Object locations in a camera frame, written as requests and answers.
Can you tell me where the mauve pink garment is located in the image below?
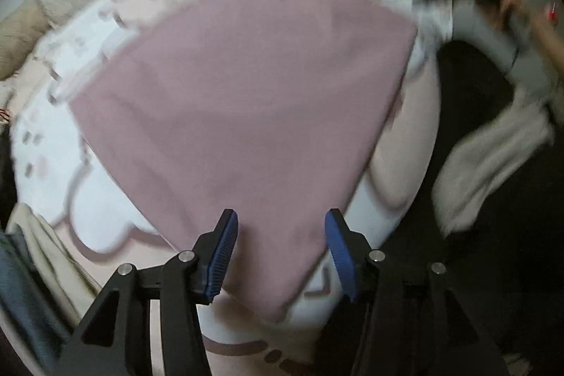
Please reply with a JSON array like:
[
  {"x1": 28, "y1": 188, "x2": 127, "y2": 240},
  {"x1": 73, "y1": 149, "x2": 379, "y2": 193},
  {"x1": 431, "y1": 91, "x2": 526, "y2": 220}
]
[{"x1": 68, "y1": 0, "x2": 419, "y2": 324}]

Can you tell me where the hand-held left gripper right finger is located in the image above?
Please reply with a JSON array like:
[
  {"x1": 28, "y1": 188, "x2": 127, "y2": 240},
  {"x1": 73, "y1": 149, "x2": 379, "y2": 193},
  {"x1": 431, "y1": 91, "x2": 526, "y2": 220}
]
[{"x1": 325, "y1": 209, "x2": 509, "y2": 376}]

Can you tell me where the cream folded cloth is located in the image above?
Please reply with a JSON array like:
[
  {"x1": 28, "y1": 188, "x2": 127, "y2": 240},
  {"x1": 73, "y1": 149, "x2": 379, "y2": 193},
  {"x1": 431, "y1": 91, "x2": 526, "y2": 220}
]
[{"x1": 8, "y1": 203, "x2": 103, "y2": 312}]

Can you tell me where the person's right hand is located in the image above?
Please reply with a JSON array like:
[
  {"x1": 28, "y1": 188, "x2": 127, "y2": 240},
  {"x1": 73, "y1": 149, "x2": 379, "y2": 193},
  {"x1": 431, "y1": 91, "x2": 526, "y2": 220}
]
[{"x1": 500, "y1": 0, "x2": 564, "y2": 66}]

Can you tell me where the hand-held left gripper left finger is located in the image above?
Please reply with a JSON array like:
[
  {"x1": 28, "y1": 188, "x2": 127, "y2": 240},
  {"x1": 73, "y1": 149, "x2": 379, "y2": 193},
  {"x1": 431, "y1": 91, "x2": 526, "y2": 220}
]
[{"x1": 59, "y1": 209, "x2": 239, "y2": 376}]

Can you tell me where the cartoon bear printed bed sheet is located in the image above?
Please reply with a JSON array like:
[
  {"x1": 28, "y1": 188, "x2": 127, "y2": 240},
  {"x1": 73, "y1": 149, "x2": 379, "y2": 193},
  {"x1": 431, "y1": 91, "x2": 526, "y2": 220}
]
[{"x1": 11, "y1": 0, "x2": 459, "y2": 376}]

